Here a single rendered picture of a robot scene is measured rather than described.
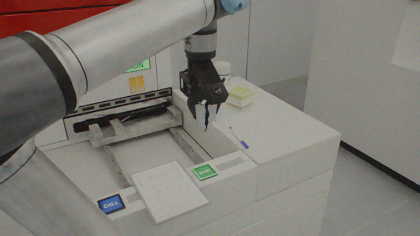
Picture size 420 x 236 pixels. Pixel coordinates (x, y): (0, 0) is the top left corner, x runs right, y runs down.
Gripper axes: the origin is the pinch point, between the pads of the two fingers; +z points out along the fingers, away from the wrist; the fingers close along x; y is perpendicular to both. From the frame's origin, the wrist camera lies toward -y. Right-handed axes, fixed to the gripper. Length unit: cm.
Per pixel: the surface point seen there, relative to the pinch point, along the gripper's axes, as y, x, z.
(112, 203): 0.8, 25.7, 14.2
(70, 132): 57, 28, 23
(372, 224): 14, -124, 111
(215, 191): -4.0, -0.7, 18.0
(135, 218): -4.0, 21.8, 17.0
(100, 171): 35, 23, 29
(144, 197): -1.0, 18.1, 14.3
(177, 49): 207, -83, 44
